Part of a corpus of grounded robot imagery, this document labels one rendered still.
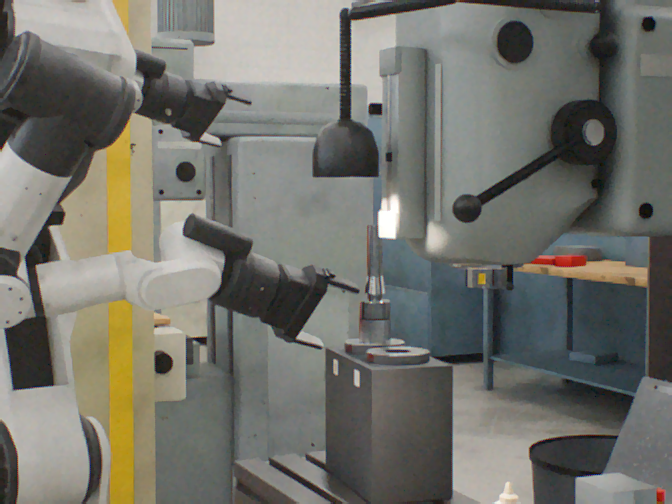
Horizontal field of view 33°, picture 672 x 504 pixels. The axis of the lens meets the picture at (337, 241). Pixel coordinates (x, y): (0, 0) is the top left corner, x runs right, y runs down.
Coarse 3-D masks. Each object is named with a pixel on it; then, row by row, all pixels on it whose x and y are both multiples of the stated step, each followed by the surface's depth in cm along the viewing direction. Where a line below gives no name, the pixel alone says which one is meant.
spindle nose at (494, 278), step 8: (472, 272) 130; (480, 272) 129; (488, 272) 129; (496, 272) 129; (504, 272) 130; (472, 280) 130; (488, 280) 129; (496, 280) 129; (504, 280) 130; (480, 288) 129; (488, 288) 129; (496, 288) 129; (504, 288) 130
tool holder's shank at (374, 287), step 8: (368, 232) 167; (376, 232) 166; (368, 240) 167; (376, 240) 167; (368, 248) 167; (376, 248) 167; (368, 256) 167; (376, 256) 167; (368, 264) 167; (376, 264) 167; (368, 272) 167; (376, 272) 167; (368, 280) 167; (376, 280) 167; (368, 288) 167; (376, 288) 167; (368, 296) 168; (376, 296) 167
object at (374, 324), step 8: (360, 312) 167; (368, 312) 166; (376, 312) 166; (384, 312) 166; (360, 320) 167; (368, 320) 166; (376, 320) 166; (384, 320) 167; (360, 328) 168; (368, 328) 166; (376, 328) 166; (384, 328) 167; (360, 336) 168; (368, 336) 166; (376, 336) 166; (384, 336) 167
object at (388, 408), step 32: (352, 352) 166; (384, 352) 158; (416, 352) 158; (352, 384) 160; (384, 384) 152; (416, 384) 154; (448, 384) 155; (352, 416) 160; (384, 416) 153; (416, 416) 154; (448, 416) 155; (352, 448) 160; (384, 448) 153; (416, 448) 154; (448, 448) 156; (352, 480) 160; (384, 480) 153; (416, 480) 154; (448, 480) 156
